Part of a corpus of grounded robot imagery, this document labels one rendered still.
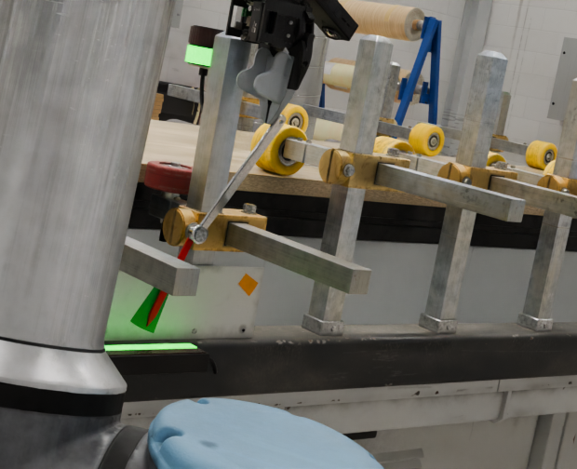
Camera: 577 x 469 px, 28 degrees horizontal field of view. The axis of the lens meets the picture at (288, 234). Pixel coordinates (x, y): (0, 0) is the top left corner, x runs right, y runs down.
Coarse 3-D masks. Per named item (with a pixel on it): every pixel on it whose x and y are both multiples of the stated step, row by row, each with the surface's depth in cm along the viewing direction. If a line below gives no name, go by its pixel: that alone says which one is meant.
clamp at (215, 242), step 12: (168, 216) 152; (180, 216) 150; (192, 216) 151; (204, 216) 151; (228, 216) 153; (240, 216) 155; (252, 216) 156; (168, 228) 152; (180, 228) 150; (216, 228) 153; (264, 228) 158; (168, 240) 152; (180, 240) 150; (216, 240) 153
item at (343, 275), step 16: (160, 208) 166; (240, 224) 153; (240, 240) 152; (256, 240) 149; (272, 240) 147; (288, 240) 148; (256, 256) 149; (272, 256) 147; (288, 256) 144; (304, 256) 142; (320, 256) 140; (304, 272) 142; (320, 272) 139; (336, 272) 137; (352, 272) 135; (368, 272) 137; (336, 288) 137; (352, 288) 136; (368, 288) 137
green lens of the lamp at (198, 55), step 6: (192, 48) 152; (198, 48) 152; (204, 48) 151; (186, 54) 153; (192, 54) 152; (198, 54) 152; (204, 54) 151; (210, 54) 151; (186, 60) 153; (192, 60) 152; (198, 60) 152; (204, 60) 152
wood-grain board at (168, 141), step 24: (168, 144) 203; (192, 144) 211; (240, 144) 231; (336, 144) 282; (144, 168) 168; (312, 168) 207; (528, 168) 327; (264, 192) 183; (288, 192) 186; (312, 192) 189; (384, 192) 199
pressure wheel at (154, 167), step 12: (156, 168) 163; (168, 168) 162; (180, 168) 163; (192, 168) 166; (144, 180) 166; (156, 180) 163; (168, 180) 163; (180, 180) 163; (168, 192) 163; (180, 192) 163
